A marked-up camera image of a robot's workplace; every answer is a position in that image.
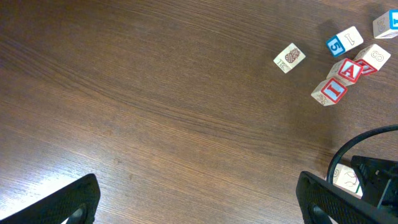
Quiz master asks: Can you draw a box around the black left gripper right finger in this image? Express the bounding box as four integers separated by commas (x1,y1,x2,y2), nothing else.
296,171,397,224

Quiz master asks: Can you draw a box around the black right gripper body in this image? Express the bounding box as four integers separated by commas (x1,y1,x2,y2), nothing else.
351,156,397,208

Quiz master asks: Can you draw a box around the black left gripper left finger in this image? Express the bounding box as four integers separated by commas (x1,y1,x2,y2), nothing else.
1,174,101,224

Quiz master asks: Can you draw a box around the wooden block blue number two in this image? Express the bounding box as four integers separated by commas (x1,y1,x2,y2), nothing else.
333,164,363,198

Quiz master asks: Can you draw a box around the wooden block red letter I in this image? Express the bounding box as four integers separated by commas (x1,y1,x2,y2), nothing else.
311,78,348,106

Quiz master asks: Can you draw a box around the wooden block red letter A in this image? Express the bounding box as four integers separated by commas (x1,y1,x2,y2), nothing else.
326,58,364,86

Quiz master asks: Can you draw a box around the wooden block red letter U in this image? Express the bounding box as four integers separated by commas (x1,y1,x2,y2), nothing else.
354,44,391,76

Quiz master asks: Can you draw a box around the wooden block blue number five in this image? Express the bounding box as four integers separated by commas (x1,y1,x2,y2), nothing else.
326,26,364,57

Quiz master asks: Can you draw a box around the wooden block pineapple yellow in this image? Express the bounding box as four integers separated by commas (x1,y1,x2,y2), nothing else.
274,43,306,73

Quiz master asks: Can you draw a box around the wooden block blue top far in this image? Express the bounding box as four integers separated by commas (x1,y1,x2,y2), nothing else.
373,9,398,39

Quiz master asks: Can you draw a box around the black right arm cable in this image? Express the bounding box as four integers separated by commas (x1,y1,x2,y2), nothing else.
326,124,398,184

